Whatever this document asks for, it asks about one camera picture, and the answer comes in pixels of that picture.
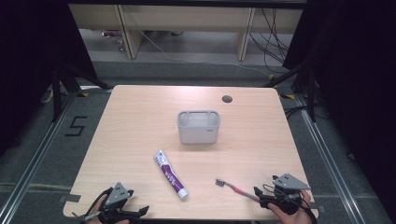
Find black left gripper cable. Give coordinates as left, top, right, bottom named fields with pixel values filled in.
left=71, top=186, right=114, bottom=224

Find purple and white toothpaste tube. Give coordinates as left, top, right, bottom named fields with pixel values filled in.
left=152, top=149, right=190, bottom=201

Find pink toothbrush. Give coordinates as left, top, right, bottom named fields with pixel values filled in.
left=215, top=177, right=261, bottom=203

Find person's right hand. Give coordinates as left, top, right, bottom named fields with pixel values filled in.
left=267, top=189, right=316, bottom=224

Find grey toothbrush holder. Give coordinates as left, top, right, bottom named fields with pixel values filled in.
left=177, top=109, right=221, bottom=145

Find metal floor rail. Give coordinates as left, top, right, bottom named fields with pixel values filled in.
left=0, top=92, right=78, bottom=224
left=294, top=92, right=366, bottom=224

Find bundle of black cables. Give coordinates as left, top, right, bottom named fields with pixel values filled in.
left=248, top=7, right=291, bottom=75

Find black curtain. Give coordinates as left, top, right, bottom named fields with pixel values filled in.
left=282, top=0, right=396, bottom=216
left=0, top=0, right=98, bottom=157

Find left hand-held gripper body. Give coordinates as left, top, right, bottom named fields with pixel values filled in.
left=99, top=181, right=139, bottom=224

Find black metal stand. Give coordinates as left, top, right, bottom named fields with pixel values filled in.
left=50, top=60, right=114, bottom=123
left=263, top=60, right=319, bottom=123

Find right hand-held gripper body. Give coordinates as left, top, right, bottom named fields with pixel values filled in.
left=264, top=173, right=312, bottom=217

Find person's left hand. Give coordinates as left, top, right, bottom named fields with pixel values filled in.
left=85, top=194, right=130, bottom=224

